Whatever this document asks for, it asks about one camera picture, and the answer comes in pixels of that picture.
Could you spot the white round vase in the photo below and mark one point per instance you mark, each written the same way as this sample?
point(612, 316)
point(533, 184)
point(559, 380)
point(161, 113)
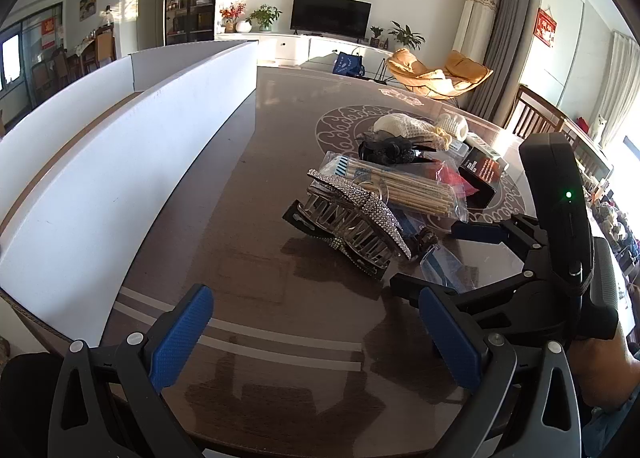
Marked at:
point(243, 27)

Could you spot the black printed carton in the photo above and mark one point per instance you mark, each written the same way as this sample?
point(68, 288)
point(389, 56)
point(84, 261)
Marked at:
point(482, 171)

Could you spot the glass sliding door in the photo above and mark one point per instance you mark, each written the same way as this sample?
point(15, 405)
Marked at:
point(25, 63)

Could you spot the white cat figurine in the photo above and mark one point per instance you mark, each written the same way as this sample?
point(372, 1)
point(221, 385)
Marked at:
point(598, 129)

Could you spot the blue shopping bag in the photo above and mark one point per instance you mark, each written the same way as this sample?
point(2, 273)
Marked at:
point(349, 64)

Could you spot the small potted plant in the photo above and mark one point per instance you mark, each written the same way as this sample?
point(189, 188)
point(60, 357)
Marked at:
point(376, 34)

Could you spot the broad-leaf potted plant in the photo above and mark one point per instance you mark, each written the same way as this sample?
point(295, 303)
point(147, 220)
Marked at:
point(406, 36)

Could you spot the pack of bamboo skewers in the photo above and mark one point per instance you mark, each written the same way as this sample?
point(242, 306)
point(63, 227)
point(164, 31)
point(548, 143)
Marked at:
point(410, 190)

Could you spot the white television cabinet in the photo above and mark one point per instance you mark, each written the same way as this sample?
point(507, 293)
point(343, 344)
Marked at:
point(300, 48)

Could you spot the covered standing air conditioner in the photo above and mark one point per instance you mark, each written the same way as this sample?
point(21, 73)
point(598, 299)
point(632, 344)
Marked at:
point(475, 13)

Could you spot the red flower bouquet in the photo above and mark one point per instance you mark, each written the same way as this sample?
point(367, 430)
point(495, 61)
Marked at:
point(232, 12)

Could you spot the person's right forearm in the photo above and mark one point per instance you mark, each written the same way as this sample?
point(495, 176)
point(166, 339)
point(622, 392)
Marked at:
point(610, 430)

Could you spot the red window poster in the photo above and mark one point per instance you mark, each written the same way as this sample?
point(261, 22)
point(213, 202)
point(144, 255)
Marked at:
point(48, 33)

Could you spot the rhinestone hair claw clip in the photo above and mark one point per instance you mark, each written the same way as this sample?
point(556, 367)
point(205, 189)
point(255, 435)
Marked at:
point(350, 223)

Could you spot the clear plastic case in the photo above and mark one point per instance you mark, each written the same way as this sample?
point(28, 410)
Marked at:
point(459, 151)

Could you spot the white door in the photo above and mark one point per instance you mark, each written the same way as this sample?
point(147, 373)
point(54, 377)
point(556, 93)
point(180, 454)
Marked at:
point(150, 8)

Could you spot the clear plastic bag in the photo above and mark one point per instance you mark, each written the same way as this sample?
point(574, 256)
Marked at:
point(445, 265)

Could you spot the black mesh hair bow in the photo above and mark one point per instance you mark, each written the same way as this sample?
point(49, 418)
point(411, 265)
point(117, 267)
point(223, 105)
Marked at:
point(390, 151)

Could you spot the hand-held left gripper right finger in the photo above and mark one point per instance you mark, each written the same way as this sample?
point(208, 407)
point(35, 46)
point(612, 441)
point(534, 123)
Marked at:
point(450, 340)

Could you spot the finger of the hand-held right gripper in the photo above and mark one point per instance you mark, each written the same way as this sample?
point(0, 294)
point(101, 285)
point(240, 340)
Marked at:
point(475, 233)
point(405, 284)

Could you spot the person's right hand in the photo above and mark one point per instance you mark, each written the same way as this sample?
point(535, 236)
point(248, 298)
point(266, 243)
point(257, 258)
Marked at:
point(600, 373)

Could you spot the cluttered sideboard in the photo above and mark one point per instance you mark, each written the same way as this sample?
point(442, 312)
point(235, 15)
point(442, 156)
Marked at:
point(615, 218)

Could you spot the green potted plant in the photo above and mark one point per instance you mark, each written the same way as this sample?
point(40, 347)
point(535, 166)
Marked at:
point(262, 16)

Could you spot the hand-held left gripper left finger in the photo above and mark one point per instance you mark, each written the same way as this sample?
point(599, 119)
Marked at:
point(182, 335)

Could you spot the red packet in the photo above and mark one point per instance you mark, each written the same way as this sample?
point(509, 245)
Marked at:
point(450, 181)

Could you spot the small brown hair clip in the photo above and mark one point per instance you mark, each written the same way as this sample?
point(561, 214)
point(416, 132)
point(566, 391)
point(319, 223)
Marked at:
point(428, 238)

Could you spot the black television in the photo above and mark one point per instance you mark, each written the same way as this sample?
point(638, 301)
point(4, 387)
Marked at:
point(330, 16)

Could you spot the red wall hanging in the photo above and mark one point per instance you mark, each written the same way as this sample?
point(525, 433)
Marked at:
point(546, 27)

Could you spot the wooden dining chair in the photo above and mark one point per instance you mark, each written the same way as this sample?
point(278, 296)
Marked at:
point(106, 43)

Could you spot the grey curtain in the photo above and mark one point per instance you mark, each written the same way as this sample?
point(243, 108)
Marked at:
point(505, 38)

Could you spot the orange lounge chair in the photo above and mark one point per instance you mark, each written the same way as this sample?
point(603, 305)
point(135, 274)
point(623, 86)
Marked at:
point(425, 76)

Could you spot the wooden slatted chair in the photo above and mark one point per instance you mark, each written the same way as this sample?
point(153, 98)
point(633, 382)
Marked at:
point(535, 111)

